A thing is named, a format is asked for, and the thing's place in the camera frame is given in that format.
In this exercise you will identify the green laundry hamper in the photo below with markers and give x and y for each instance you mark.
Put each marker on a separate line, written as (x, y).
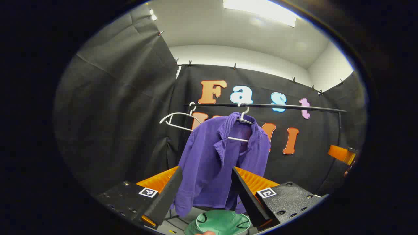
(222, 222)

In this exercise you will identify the large ceiling light panel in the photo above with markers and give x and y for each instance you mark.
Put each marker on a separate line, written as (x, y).
(261, 11)

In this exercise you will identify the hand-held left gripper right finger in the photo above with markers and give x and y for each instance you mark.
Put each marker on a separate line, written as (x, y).
(248, 199)

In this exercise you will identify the black backdrop cloth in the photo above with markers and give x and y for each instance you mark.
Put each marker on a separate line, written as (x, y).
(114, 114)

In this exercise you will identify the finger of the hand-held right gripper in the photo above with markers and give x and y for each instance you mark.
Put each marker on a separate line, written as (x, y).
(339, 152)

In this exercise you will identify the white clothes hanger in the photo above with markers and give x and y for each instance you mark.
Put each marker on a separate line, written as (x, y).
(243, 112)
(176, 114)

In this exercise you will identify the row of black backdrop clips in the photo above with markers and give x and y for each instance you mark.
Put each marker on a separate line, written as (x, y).
(234, 66)

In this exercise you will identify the black clothes rail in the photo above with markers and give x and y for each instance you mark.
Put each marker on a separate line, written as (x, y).
(294, 106)

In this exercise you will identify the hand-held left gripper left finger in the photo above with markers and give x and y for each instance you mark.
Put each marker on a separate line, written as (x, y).
(168, 195)

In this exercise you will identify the purple ribbed shirt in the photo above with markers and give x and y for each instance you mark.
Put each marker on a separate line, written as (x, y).
(209, 169)

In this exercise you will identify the small ceiling light panel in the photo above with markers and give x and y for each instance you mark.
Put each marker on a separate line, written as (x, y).
(152, 14)

